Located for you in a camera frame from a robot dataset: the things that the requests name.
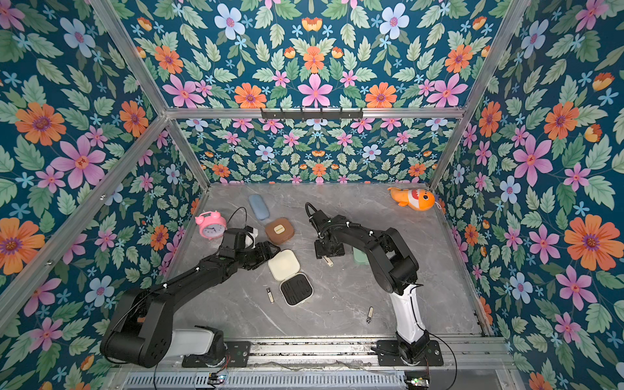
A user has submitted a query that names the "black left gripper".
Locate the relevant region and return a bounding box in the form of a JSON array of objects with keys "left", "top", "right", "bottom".
[{"left": 234, "top": 240, "right": 282, "bottom": 270}]

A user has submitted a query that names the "mint green clipper case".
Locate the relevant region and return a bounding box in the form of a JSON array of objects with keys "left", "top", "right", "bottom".
[{"left": 353, "top": 248, "right": 369, "bottom": 265}]

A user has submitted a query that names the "brown clipper case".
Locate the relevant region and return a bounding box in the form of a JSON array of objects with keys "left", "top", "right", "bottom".
[{"left": 265, "top": 217, "right": 295, "bottom": 245}]

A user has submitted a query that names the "cream clipper case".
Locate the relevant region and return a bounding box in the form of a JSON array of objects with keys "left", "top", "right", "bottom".
[{"left": 267, "top": 250, "right": 314, "bottom": 306}]

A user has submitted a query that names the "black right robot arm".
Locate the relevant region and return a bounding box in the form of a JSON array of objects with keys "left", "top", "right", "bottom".
[{"left": 305, "top": 202, "right": 430, "bottom": 364}]

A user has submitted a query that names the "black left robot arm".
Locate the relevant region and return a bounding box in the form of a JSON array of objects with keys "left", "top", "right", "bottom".
[{"left": 100, "top": 227, "right": 280, "bottom": 368}]

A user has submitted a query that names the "small cream nail clipper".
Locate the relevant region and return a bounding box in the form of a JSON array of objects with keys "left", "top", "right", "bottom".
[{"left": 266, "top": 288, "right": 275, "bottom": 304}]

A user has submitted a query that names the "pink alarm clock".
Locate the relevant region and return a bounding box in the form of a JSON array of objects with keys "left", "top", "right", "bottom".
[{"left": 195, "top": 211, "right": 227, "bottom": 240}]

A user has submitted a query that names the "blue denim pouch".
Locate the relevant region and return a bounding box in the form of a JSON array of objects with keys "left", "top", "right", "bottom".
[{"left": 249, "top": 194, "right": 270, "bottom": 221}]

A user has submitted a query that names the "orange clownfish plush toy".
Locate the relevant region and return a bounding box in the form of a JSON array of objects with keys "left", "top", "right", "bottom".
[{"left": 388, "top": 187, "right": 436, "bottom": 211}]

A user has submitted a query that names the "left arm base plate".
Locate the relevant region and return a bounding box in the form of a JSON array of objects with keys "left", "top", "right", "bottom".
[{"left": 182, "top": 341, "right": 251, "bottom": 369}]

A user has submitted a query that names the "black hook rail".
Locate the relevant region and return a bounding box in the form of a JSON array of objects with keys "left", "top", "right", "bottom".
[{"left": 260, "top": 108, "right": 364, "bottom": 121}]

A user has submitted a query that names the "aluminium front rail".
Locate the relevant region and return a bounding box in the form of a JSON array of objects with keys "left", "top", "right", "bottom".
[{"left": 114, "top": 335, "right": 518, "bottom": 374}]

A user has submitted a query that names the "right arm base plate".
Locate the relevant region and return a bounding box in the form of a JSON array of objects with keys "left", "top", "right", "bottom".
[{"left": 370, "top": 340, "right": 445, "bottom": 367}]

